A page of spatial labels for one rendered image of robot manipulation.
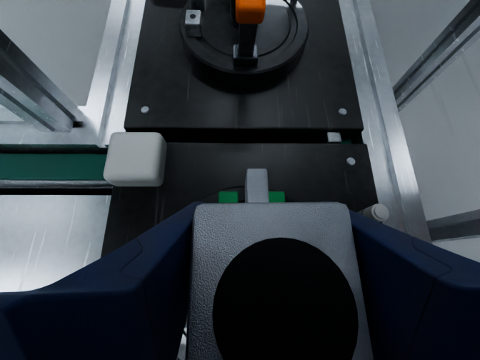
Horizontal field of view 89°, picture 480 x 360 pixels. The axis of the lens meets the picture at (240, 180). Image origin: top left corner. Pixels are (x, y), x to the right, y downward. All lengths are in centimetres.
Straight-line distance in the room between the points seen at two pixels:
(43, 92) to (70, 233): 14
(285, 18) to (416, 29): 34
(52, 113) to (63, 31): 31
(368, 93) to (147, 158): 24
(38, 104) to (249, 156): 18
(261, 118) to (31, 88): 20
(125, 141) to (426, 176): 39
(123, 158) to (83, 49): 33
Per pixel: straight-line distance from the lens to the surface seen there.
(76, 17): 60
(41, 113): 28
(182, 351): 20
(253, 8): 20
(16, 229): 35
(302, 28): 31
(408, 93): 37
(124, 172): 22
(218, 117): 25
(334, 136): 27
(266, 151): 24
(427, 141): 47
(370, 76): 34
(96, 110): 31
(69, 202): 33
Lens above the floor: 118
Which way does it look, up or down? 71 degrees down
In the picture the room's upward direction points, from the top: 4 degrees clockwise
